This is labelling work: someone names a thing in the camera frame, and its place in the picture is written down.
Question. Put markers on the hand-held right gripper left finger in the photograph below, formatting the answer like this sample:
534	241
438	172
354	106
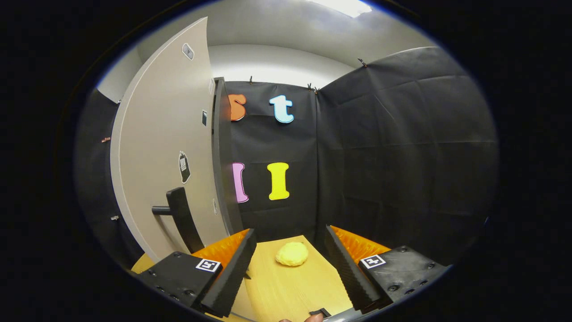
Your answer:
232	277

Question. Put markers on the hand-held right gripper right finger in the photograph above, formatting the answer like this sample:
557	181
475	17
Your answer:
346	273

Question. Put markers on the yellow coaster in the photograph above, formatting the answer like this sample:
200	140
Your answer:
292	254

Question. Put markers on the beige cabinet door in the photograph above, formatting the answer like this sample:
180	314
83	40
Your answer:
156	112

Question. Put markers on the black backdrop cloth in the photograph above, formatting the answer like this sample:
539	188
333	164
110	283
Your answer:
402	156

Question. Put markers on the long ceiling light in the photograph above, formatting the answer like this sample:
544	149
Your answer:
344	6

